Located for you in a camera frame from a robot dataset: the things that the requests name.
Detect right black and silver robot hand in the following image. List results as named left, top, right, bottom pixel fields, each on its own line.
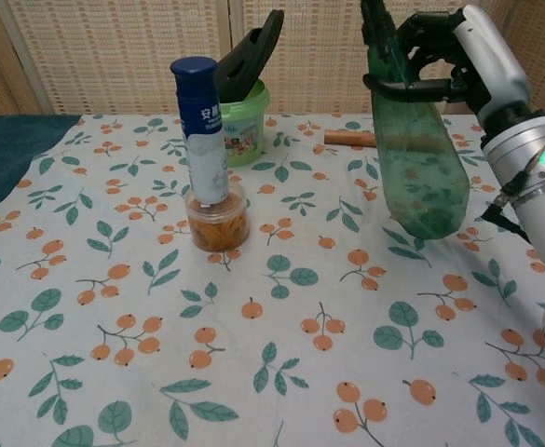
left=363, top=4, right=532, bottom=123

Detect green plastic spray bottle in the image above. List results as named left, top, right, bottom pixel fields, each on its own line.
left=359, top=0, right=470, bottom=241

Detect blue white spray can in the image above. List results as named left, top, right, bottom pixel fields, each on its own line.
left=170, top=56, right=231, bottom=209

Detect floral leaf and fruit tablecloth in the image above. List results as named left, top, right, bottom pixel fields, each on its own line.
left=0, top=113, right=545, bottom=447

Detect wooden rolling stick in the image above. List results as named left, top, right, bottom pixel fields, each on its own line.
left=323, top=129, right=377, bottom=147

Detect light green plastic bucket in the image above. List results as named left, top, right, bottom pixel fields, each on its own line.
left=219, top=79, right=271, bottom=169

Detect clear jar of rubber bands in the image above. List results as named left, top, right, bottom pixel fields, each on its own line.
left=184, top=182, right=250, bottom=253

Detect blue covered table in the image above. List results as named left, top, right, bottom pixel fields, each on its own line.
left=0, top=113, right=545, bottom=229

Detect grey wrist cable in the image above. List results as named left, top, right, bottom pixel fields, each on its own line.
left=498, top=115, right=545, bottom=202

